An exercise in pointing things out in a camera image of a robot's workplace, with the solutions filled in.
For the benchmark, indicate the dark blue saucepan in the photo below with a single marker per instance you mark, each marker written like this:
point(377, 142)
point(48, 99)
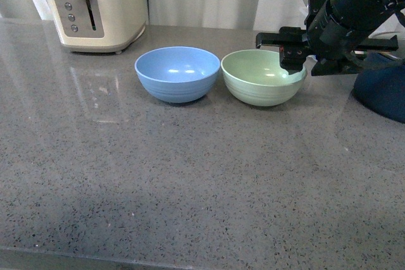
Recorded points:
point(382, 91)

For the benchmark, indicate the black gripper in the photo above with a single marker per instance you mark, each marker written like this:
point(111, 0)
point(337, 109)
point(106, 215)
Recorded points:
point(337, 35)

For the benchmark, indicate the green bowl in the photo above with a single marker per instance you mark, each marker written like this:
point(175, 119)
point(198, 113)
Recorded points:
point(255, 77)

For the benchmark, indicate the cream toaster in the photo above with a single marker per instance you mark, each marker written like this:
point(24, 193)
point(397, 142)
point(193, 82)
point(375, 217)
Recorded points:
point(98, 25)

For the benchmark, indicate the blue bowl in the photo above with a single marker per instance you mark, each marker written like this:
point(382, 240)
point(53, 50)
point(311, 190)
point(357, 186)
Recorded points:
point(177, 74)

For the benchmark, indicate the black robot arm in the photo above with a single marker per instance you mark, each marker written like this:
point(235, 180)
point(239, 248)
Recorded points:
point(337, 35)

